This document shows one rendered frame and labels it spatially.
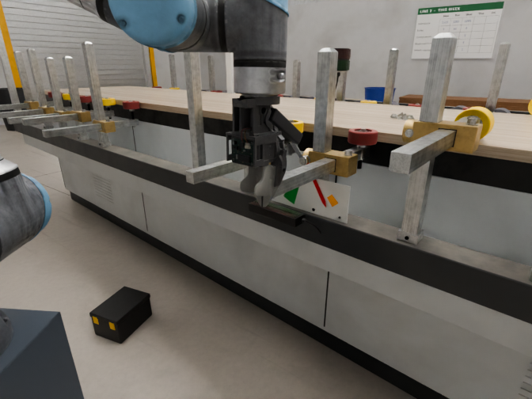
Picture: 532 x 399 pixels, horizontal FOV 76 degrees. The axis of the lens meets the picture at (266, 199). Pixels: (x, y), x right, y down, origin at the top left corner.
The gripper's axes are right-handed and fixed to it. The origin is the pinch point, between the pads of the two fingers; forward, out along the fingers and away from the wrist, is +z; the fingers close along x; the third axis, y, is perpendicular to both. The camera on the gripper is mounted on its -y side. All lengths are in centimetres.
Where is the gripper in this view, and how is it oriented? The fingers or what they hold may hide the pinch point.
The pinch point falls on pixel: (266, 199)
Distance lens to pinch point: 67.9
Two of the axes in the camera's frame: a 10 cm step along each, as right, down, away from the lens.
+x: 7.6, 2.4, -6.1
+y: -6.5, 2.6, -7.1
